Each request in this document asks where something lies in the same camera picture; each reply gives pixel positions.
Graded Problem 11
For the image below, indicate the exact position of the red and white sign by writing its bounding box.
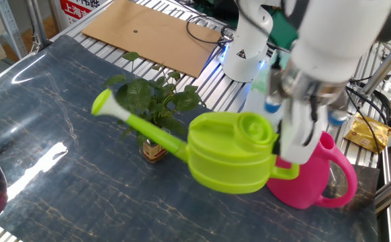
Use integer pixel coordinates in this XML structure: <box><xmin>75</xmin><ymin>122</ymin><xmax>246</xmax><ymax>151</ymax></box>
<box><xmin>59</xmin><ymin>0</ymin><xmax>111</xmax><ymax>30</ymax></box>

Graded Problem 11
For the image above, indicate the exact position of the pink watering can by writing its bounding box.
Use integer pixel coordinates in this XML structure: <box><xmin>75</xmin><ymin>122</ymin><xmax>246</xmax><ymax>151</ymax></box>
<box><xmin>265</xmin><ymin>130</ymin><xmax>359</xmax><ymax>210</ymax></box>

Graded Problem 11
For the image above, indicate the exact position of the black cable bundle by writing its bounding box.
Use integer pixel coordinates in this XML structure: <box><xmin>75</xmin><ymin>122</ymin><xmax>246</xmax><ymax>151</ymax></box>
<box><xmin>345</xmin><ymin>77</ymin><xmax>391</xmax><ymax>122</ymax></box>

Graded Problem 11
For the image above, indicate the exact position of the green leafy plant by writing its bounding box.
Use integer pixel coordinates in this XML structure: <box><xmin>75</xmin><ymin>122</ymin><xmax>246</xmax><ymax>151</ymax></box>
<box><xmin>102</xmin><ymin>51</ymin><xmax>206</xmax><ymax>147</ymax></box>

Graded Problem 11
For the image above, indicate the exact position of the perforated metal shelf upright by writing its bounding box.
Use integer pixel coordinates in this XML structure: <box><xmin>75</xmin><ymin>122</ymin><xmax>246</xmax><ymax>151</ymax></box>
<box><xmin>0</xmin><ymin>0</ymin><xmax>28</xmax><ymax>60</ymax></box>

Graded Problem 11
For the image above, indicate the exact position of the aluminium profile post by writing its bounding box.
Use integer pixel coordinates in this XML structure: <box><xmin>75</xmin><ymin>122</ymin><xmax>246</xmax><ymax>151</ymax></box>
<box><xmin>361</xmin><ymin>32</ymin><xmax>391</xmax><ymax>97</ymax></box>

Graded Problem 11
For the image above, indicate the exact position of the dark blue marble mat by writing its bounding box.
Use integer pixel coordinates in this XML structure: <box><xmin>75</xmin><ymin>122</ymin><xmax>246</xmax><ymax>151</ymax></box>
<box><xmin>0</xmin><ymin>34</ymin><xmax>381</xmax><ymax>242</ymax></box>

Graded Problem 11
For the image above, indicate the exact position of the glass bottle with label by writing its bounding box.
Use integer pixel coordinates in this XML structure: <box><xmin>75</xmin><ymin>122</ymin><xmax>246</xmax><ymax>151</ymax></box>
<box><xmin>139</xmin><ymin>134</ymin><xmax>171</xmax><ymax>164</ymax></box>

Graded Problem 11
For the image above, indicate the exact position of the gold snack packet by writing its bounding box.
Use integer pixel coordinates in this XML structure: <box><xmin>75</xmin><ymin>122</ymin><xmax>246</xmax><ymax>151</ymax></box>
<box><xmin>343</xmin><ymin>112</ymin><xmax>391</xmax><ymax>155</ymax></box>

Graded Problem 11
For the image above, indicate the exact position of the brown cardboard sheet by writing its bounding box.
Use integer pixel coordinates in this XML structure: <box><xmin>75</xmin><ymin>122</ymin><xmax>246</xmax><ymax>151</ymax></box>
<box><xmin>81</xmin><ymin>0</ymin><xmax>222</xmax><ymax>79</ymax></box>

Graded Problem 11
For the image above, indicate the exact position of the thin black cable loop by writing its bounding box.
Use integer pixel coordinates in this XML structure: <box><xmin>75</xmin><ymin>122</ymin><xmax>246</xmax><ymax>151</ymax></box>
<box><xmin>185</xmin><ymin>15</ymin><xmax>236</xmax><ymax>44</ymax></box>

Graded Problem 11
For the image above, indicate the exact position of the grey metal pole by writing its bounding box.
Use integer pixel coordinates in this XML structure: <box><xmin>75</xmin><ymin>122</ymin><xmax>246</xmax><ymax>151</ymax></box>
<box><xmin>26</xmin><ymin>0</ymin><xmax>52</xmax><ymax>50</ymax></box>

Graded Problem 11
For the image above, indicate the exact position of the lime green watering can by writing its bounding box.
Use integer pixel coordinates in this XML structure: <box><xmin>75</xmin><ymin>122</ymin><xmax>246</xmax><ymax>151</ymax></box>
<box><xmin>91</xmin><ymin>88</ymin><xmax>300</xmax><ymax>195</ymax></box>

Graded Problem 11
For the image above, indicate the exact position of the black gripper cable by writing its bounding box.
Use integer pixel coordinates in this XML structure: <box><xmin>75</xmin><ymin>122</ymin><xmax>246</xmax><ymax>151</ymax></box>
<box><xmin>301</xmin><ymin>93</ymin><xmax>319</xmax><ymax>147</ymax></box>

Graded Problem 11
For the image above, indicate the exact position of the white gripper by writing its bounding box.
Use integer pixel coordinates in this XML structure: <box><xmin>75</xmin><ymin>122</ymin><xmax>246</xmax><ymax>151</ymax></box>
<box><xmin>271</xmin><ymin>97</ymin><xmax>328</xmax><ymax>165</ymax></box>

